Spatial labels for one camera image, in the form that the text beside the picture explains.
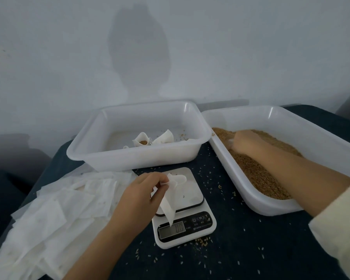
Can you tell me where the person's left hand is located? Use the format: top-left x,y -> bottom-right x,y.
109,172 -> 172,237

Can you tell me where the person's right hand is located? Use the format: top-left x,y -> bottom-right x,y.
226,130 -> 270,159

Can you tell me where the white mesh bag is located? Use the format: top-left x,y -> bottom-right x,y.
157,173 -> 188,228
132,131 -> 153,147

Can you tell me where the brown grain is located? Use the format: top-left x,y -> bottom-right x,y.
213,127 -> 304,201

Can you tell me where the white plastic tub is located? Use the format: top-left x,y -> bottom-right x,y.
66,101 -> 214,172

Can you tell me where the white tray of grain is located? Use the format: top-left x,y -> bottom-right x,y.
201,105 -> 350,217

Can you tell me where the pile of white bags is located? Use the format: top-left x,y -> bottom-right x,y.
0,170 -> 138,280

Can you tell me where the person's right forearm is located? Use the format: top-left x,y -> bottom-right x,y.
255,140 -> 350,218

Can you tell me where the person's left forearm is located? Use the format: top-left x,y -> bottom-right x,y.
64,221 -> 142,280

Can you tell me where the white digital kitchen scale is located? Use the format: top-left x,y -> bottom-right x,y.
151,167 -> 218,250

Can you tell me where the dark blue tablecloth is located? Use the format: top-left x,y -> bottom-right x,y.
0,169 -> 19,249
0,105 -> 350,280

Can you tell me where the white sleeve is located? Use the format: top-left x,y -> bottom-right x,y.
308,178 -> 350,280

